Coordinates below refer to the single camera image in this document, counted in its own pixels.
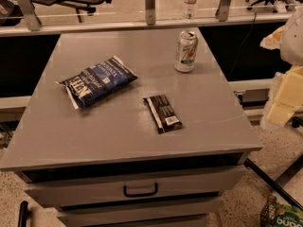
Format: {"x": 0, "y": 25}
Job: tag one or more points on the grey metal railing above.
{"x": 120, "y": 14}

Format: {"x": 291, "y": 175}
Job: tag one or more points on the clear plastic water bottle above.
{"x": 189, "y": 11}

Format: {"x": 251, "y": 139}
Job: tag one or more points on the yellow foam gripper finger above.
{"x": 285, "y": 98}

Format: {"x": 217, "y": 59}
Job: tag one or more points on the black rxbar chocolate wrapper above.
{"x": 163, "y": 114}

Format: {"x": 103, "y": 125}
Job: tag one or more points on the blue chip bag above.
{"x": 97, "y": 82}

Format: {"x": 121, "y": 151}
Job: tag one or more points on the green snack bag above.
{"x": 288, "y": 216}

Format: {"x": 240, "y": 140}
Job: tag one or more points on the grey drawer cabinet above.
{"x": 77, "y": 161}

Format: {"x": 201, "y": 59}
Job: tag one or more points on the black floor pole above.
{"x": 23, "y": 214}

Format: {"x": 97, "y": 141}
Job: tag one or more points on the black drawer handle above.
{"x": 140, "y": 191}

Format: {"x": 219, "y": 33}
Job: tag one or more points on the black wire basket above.
{"x": 267, "y": 214}

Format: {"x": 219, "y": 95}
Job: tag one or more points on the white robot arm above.
{"x": 289, "y": 40}

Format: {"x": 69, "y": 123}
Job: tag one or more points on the white 7up soda can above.
{"x": 186, "y": 48}

